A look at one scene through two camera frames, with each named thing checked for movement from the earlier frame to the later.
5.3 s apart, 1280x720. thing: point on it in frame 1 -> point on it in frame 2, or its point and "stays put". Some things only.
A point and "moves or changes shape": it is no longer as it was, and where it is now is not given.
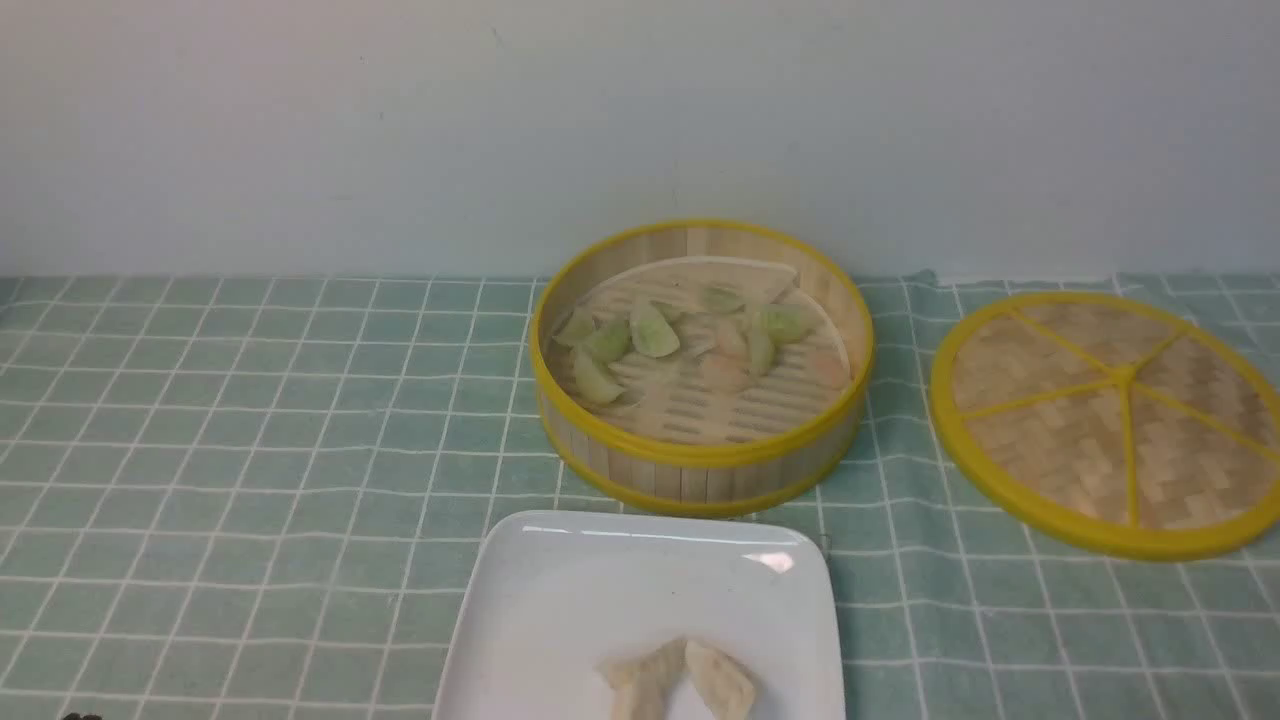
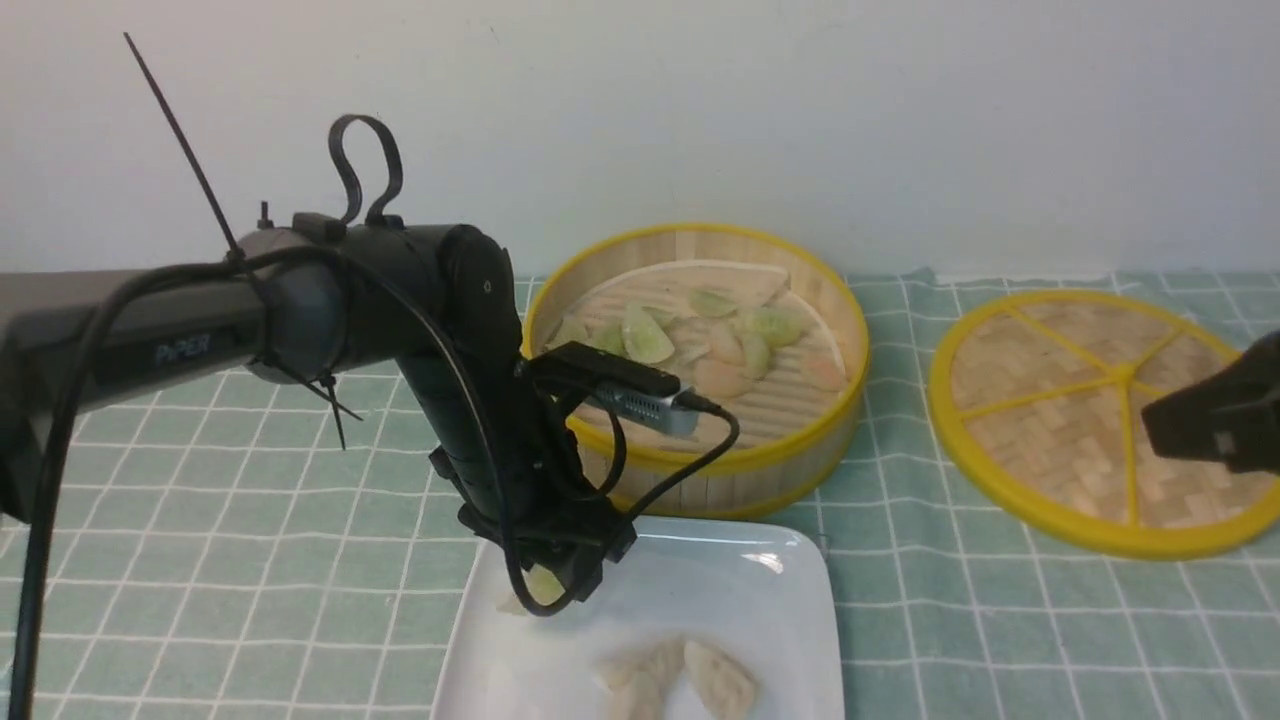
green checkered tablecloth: x=276 y=499 stays put
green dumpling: x=592 y=383 moves or changes shape
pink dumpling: x=722 y=374 stays put
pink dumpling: x=830 y=365 stays put
